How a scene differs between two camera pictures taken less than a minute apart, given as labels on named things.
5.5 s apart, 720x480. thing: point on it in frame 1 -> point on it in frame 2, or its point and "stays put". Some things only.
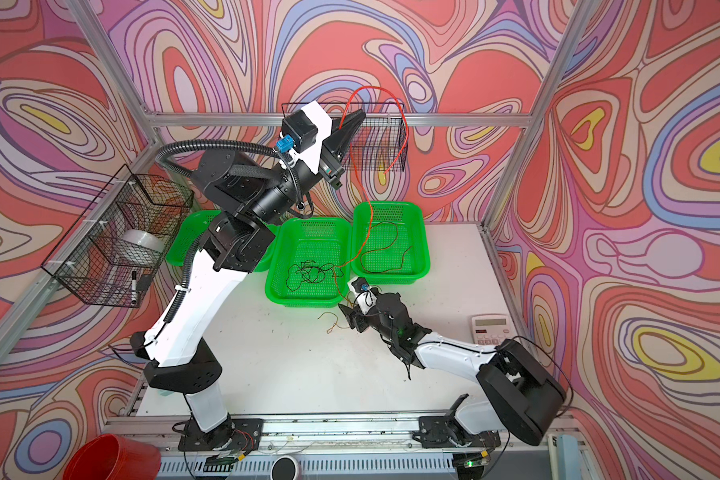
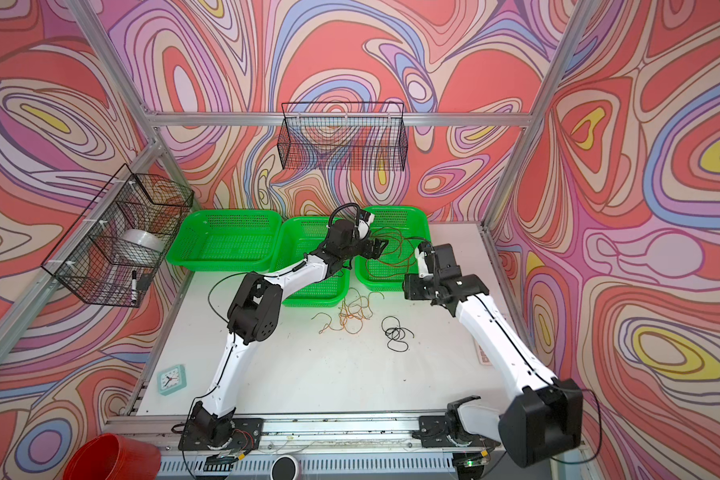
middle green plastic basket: (309, 262) stays put
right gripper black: (354, 318) -> (410, 287)
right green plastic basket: (389, 243) stays put
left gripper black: (331, 150) -> (376, 249)
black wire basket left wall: (112, 257) stays put
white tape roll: (144, 238) stays put
